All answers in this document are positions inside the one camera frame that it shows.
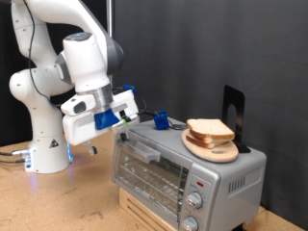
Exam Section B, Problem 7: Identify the wire oven rack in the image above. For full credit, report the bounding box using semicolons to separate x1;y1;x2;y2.
119;157;189;213

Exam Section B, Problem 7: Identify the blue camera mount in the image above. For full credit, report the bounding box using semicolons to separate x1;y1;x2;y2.
93;108;120;131

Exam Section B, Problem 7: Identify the glass oven door with handle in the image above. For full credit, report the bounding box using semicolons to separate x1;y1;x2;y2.
113;134;193;225

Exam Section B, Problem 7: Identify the wooden block under oven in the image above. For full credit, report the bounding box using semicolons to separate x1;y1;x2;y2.
118;187;177;231

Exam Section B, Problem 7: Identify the silver oven knob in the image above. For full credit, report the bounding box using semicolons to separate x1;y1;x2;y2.
180;216;200;231
186;192;204;210

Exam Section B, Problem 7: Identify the metal fork with blue block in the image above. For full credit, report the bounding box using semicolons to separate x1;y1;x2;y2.
138;108;188;132

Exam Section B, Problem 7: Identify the black cable with silver connector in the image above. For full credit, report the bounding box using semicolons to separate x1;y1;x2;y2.
0;148;33;158

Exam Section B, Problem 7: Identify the silver toaster oven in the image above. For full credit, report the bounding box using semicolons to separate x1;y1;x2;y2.
111;116;268;231

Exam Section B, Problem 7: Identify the metal pole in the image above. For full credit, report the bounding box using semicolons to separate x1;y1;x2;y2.
106;0;116;90

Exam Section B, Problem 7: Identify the black base cable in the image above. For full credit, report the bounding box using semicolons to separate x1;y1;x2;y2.
0;158;27;165

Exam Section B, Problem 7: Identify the blue cable clip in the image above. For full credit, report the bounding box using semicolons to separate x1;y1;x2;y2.
123;84;138;96

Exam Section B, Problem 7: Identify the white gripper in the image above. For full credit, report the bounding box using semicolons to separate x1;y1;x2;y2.
62;90;141;156

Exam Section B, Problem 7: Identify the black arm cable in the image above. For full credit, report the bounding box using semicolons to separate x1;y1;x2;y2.
22;0;148;115

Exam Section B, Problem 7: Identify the round wooden cutting board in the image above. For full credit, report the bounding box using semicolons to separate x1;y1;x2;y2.
181;128;240;164

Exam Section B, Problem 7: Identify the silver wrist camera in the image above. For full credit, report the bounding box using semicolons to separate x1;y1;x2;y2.
110;115;141;135

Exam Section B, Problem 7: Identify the black metal bookend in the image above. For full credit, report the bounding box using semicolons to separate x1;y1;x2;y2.
220;84;252;154

